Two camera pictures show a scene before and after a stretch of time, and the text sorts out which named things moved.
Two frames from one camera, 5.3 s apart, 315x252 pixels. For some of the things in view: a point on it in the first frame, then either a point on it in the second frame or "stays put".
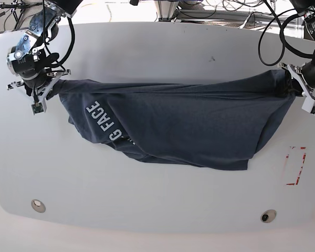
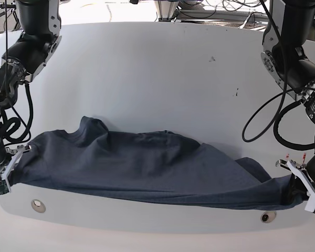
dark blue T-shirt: (221, 122) → (160, 167)
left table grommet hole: (38, 206) stays put
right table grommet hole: (268, 216) stays put
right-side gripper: (311, 76) → (312, 175)
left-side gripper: (40, 92) → (0, 181)
